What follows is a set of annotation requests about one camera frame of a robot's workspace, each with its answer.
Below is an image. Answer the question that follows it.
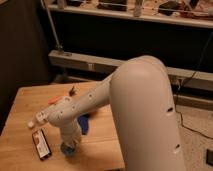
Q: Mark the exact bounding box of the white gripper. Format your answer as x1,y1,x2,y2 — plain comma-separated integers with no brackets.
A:
60,120,81,147

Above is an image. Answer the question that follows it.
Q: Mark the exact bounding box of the blue ceramic cup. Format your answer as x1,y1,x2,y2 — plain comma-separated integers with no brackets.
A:
60,142,76,157

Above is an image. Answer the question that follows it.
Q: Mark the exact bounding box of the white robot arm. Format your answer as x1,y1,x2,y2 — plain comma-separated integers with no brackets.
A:
35,56,186,171

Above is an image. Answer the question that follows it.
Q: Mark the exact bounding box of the blue sponge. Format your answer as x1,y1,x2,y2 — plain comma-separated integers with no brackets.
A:
77,114,90,135

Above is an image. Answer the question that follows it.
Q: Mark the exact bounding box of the black red white box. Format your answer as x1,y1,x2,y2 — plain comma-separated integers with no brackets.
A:
32,129,52,161

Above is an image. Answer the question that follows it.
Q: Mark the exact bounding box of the orange toy carrot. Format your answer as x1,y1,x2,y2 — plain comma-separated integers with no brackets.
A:
48,86,76,105

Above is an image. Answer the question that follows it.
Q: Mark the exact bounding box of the wooden table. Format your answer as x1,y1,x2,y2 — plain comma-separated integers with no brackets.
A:
0,82,124,171

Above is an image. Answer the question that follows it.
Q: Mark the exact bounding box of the metal lamp pole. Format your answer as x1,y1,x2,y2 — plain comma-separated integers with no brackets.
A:
41,0,63,51

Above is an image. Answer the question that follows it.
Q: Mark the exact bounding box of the white baseboard ledge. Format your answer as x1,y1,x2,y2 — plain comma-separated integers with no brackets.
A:
48,49,213,111

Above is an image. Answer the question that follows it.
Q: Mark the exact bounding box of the cluttered white shelf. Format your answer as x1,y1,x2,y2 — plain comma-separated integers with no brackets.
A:
40,0,213,29

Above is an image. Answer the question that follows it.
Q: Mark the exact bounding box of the black cable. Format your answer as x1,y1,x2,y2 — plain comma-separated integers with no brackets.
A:
174,31,213,140

